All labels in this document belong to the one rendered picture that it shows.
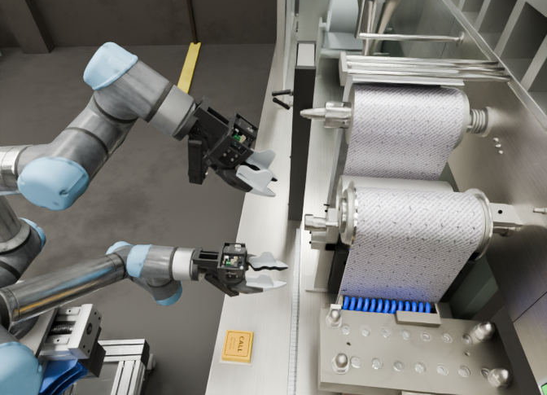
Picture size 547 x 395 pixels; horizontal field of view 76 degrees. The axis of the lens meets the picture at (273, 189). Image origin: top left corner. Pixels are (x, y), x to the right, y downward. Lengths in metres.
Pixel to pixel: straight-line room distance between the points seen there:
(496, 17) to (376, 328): 0.82
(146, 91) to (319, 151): 1.00
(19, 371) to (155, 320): 1.43
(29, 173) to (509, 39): 0.95
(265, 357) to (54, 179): 0.65
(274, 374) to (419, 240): 0.48
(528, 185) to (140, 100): 0.71
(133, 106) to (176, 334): 1.58
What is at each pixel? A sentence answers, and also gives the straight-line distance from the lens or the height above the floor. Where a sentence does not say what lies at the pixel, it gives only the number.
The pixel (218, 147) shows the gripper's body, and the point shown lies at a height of 1.45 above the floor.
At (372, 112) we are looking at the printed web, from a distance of 0.83.
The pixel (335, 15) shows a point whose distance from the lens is 1.55.
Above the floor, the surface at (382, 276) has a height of 1.13.
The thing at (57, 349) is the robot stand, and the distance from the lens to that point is 1.29.
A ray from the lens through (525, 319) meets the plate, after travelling 0.84.
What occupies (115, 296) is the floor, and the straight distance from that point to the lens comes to 2.23.
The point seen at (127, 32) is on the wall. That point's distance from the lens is 4.96.
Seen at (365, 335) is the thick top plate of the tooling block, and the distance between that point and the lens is 0.87.
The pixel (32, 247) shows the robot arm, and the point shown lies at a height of 0.99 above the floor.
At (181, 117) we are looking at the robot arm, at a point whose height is 1.51.
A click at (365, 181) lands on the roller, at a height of 1.23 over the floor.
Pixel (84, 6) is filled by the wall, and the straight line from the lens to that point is 5.01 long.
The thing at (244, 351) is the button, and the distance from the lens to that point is 0.95.
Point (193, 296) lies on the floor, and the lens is 2.10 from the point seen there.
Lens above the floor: 1.81
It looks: 45 degrees down
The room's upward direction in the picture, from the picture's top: straight up
